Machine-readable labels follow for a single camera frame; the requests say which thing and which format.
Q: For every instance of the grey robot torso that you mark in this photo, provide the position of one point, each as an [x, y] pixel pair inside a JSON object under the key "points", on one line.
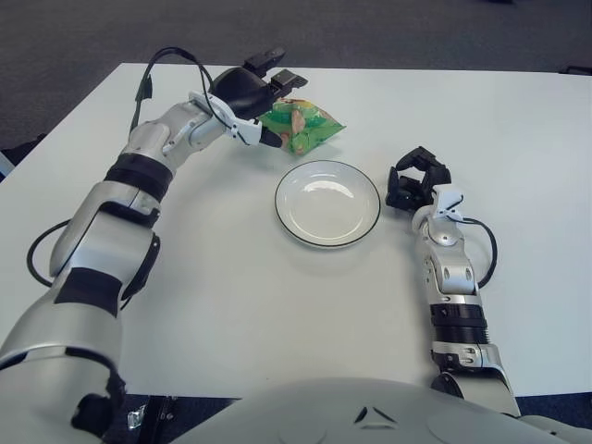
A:
{"points": [[324, 416]]}

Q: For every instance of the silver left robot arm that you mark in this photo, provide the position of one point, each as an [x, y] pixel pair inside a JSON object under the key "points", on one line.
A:
{"points": [[92, 231]]}

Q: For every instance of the silver foil wrapper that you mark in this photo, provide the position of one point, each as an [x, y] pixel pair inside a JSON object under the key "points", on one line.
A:
{"points": [[136, 418]]}

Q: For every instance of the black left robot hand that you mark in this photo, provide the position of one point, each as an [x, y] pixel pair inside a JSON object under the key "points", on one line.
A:
{"points": [[240, 92]]}

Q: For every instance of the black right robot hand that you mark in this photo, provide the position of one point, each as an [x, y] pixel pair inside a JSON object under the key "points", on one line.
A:
{"points": [[407, 192]]}

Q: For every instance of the white plate black rim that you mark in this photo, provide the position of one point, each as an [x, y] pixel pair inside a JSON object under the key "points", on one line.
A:
{"points": [[324, 208]]}

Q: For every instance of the black office chair base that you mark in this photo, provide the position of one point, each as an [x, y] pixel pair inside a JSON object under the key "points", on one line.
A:
{"points": [[578, 69]]}

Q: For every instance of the green snack chip bag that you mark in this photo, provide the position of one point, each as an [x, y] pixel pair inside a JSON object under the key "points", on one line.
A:
{"points": [[314, 125]]}

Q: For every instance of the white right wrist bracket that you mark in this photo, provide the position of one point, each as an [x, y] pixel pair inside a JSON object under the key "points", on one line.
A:
{"points": [[446, 203]]}

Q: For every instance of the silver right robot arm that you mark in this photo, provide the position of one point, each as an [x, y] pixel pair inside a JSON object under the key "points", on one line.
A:
{"points": [[451, 273]]}

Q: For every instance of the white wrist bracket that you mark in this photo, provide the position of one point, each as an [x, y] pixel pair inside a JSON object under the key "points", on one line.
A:
{"points": [[240, 129], [446, 203]]}

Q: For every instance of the black metal frame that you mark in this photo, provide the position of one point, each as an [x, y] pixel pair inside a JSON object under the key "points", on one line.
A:
{"points": [[162, 416]]}

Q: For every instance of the white panel blue edge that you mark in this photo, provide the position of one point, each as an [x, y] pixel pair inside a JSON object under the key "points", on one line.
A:
{"points": [[3, 164]]}

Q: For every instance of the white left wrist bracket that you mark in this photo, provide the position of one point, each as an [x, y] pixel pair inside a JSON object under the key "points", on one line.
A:
{"points": [[240, 129]]}

